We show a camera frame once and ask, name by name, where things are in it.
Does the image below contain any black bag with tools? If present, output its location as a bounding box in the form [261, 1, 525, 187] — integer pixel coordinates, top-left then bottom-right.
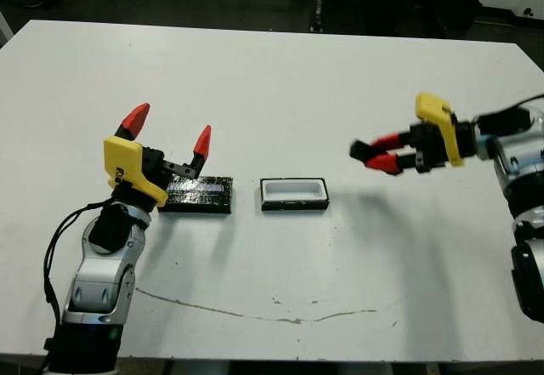
[437, 0, 484, 31]

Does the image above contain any black box base white lining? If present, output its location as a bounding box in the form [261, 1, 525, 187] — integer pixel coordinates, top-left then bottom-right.
[259, 177, 329, 212]

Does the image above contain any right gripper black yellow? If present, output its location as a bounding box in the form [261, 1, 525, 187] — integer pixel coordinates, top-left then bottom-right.
[365, 92, 477, 176]

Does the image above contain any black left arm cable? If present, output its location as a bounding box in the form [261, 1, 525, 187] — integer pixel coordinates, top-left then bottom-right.
[42, 200, 114, 375]

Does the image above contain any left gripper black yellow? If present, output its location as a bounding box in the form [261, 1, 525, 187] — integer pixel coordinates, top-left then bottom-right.
[103, 102, 213, 213]

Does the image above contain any metal stand pole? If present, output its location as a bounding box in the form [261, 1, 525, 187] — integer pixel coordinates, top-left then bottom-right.
[309, 0, 326, 34]

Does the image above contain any white furniture leg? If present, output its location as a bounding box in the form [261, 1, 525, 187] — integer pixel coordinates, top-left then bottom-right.
[0, 9, 14, 48]

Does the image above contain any glossy black box lid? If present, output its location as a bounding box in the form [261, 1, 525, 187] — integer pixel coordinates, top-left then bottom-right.
[161, 175, 234, 215]

